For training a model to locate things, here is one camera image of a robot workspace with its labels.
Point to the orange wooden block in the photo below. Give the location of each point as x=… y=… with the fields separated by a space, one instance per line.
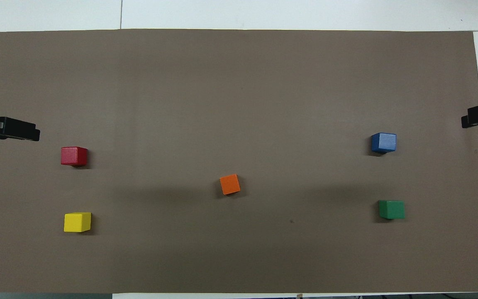
x=230 y=184

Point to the red wooden block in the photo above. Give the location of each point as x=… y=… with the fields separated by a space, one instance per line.
x=73 y=156

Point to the yellow wooden block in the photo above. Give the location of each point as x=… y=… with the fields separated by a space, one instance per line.
x=77 y=222

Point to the green wooden block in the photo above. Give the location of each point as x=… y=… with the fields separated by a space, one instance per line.
x=391 y=209

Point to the brown table mat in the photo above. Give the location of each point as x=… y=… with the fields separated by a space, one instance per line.
x=239 y=104

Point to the blue wooden block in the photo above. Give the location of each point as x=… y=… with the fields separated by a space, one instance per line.
x=384 y=142

